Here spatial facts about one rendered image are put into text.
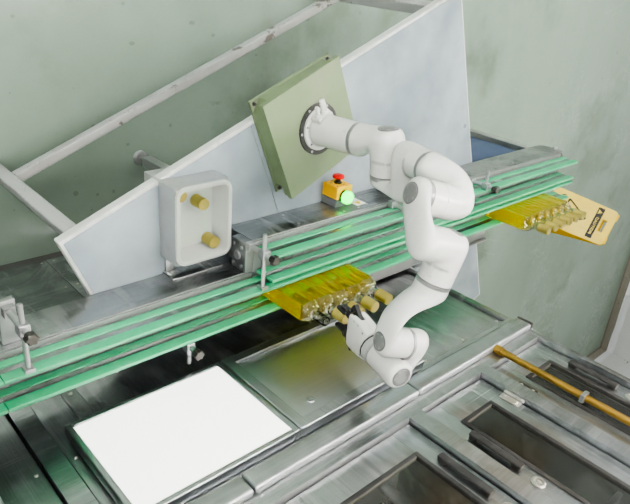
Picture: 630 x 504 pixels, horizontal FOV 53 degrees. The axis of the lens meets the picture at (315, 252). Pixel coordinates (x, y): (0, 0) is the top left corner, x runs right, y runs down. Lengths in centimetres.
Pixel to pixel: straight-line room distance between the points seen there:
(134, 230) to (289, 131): 51
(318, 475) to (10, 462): 68
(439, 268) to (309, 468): 54
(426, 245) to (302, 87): 67
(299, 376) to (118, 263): 57
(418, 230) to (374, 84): 85
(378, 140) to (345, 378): 64
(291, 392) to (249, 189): 61
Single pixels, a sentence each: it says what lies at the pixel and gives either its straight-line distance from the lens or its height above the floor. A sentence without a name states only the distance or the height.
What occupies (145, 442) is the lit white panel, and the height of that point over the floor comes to 114.
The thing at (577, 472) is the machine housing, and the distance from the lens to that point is 173.
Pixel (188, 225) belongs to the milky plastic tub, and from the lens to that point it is 179.
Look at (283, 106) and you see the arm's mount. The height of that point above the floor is 82.
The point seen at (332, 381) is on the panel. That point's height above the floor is 123.
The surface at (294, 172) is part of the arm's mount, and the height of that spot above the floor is 83.
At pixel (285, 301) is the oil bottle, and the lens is 180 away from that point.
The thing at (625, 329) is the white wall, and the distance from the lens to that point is 811.
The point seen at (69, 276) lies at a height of 26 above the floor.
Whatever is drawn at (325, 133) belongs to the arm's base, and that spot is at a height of 89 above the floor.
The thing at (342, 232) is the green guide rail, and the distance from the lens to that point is 194.
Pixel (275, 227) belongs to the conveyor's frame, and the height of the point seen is 84.
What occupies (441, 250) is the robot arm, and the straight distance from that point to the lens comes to 142.
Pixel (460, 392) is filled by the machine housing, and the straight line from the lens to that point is 185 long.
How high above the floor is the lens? 216
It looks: 40 degrees down
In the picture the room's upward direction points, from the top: 119 degrees clockwise
